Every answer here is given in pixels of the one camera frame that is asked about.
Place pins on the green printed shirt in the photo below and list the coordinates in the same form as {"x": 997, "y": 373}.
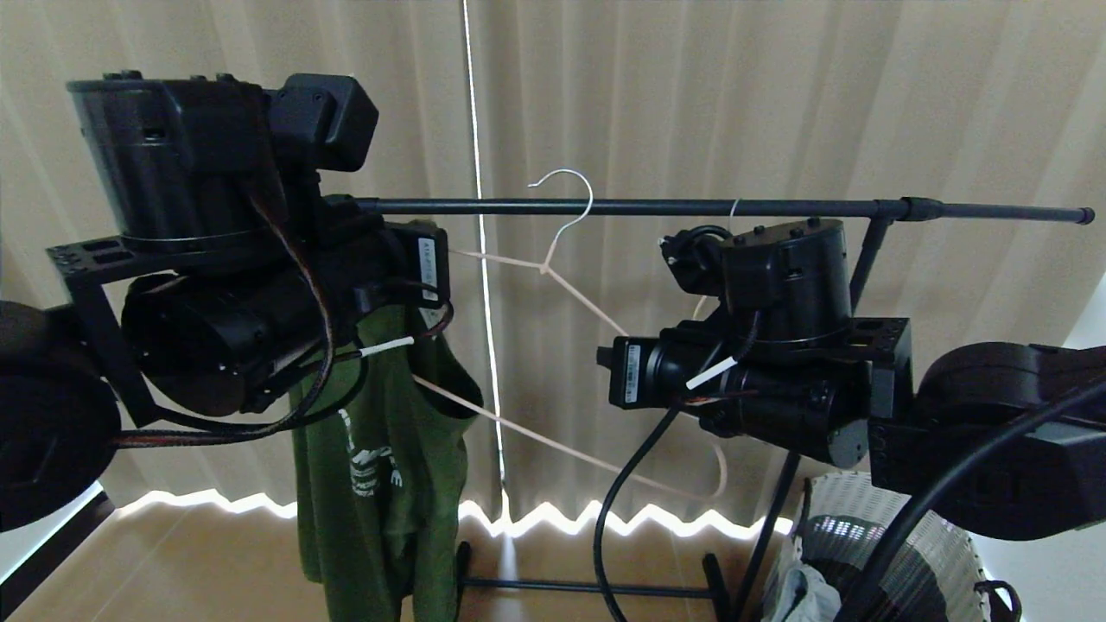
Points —
{"x": 380, "y": 518}

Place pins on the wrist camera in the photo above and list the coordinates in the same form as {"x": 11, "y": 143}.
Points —
{"x": 696, "y": 263}
{"x": 333, "y": 121}

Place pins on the black clothes rack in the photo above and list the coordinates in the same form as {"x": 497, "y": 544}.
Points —
{"x": 778, "y": 207}

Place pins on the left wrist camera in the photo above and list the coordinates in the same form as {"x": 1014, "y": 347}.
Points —
{"x": 333, "y": 121}

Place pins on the beige curtain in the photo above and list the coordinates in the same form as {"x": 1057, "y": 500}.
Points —
{"x": 605, "y": 104}

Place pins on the pale grey shorts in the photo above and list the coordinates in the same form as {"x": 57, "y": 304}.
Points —
{"x": 808, "y": 600}

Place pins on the pink clothes hanger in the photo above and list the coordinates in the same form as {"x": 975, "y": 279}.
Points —
{"x": 547, "y": 266}
{"x": 703, "y": 307}

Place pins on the white laundry basket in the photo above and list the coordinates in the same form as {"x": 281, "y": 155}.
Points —
{"x": 842, "y": 497}

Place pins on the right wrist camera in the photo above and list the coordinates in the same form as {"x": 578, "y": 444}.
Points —
{"x": 696, "y": 263}

